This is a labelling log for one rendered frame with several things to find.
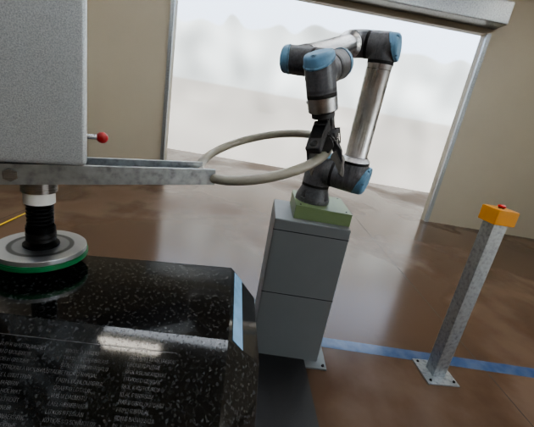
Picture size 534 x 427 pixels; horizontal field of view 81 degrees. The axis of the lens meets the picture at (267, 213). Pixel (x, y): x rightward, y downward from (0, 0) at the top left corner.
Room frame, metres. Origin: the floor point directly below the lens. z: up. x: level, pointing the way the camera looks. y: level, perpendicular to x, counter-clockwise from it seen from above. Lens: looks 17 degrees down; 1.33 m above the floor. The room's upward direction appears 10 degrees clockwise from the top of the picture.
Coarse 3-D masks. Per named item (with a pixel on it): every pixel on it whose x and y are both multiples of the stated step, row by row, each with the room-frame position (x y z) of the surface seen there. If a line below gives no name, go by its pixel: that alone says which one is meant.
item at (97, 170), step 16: (96, 160) 0.88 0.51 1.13; (112, 160) 0.90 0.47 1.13; (128, 160) 0.93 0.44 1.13; (144, 160) 0.95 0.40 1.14; (160, 160) 0.98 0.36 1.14; (0, 176) 0.67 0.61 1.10; (16, 176) 0.68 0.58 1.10; (32, 176) 0.71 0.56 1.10; (48, 176) 0.72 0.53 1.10; (64, 176) 0.74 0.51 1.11; (80, 176) 0.76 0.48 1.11; (96, 176) 0.78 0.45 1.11; (112, 176) 0.80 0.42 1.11; (128, 176) 0.83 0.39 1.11; (144, 176) 0.85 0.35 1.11; (160, 176) 0.88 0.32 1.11; (176, 176) 0.90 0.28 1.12; (192, 176) 0.93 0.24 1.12; (208, 176) 0.96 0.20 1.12
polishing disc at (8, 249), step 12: (0, 240) 0.75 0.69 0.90; (12, 240) 0.76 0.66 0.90; (24, 240) 0.77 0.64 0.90; (60, 240) 0.80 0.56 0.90; (72, 240) 0.82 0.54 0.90; (84, 240) 0.83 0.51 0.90; (0, 252) 0.68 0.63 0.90; (12, 252) 0.69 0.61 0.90; (24, 252) 0.70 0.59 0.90; (36, 252) 0.71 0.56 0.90; (48, 252) 0.72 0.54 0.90; (60, 252) 0.73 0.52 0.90; (72, 252) 0.75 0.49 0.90; (12, 264) 0.65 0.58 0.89; (24, 264) 0.66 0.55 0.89; (36, 264) 0.67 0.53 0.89; (48, 264) 0.68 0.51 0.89
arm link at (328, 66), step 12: (324, 48) 1.01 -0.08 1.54; (312, 60) 0.95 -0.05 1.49; (324, 60) 0.94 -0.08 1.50; (336, 60) 0.99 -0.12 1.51; (312, 72) 0.96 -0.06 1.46; (324, 72) 0.95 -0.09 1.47; (336, 72) 0.98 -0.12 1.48; (312, 84) 0.97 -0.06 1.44; (324, 84) 0.96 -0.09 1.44; (336, 84) 0.98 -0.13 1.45; (312, 96) 0.98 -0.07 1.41; (324, 96) 0.96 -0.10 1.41
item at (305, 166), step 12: (264, 132) 1.36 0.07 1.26; (276, 132) 1.35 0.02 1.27; (288, 132) 1.33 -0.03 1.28; (300, 132) 1.30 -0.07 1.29; (228, 144) 1.30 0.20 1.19; (240, 144) 1.33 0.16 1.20; (204, 156) 1.17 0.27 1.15; (324, 156) 1.00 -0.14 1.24; (288, 168) 0.93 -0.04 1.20; (300, 168) 0.93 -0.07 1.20; (312, 168) 0.96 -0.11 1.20; (216, 180) 0.94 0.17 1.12; (228, 180) 0.92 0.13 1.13; (240, 180) 0.91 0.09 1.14; (252, 180) 0.90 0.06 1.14; (264, 180) 0.90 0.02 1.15; (276, 180) 0.91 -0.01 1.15
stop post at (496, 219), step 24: (480, 216) 1.67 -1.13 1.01; (504, 216) 1.58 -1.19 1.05; (480, 240) 1.64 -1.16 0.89; (480, 264) 1.60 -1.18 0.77; (456, 288) 1.67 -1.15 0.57; (480, 288) 1.60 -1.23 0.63; (456, 312) 1.61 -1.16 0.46; (456, 336) 1.60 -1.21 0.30; (432, 360) 1.64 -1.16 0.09; (432, 384) 1.53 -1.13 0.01; (456, 384) 1.56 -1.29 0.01
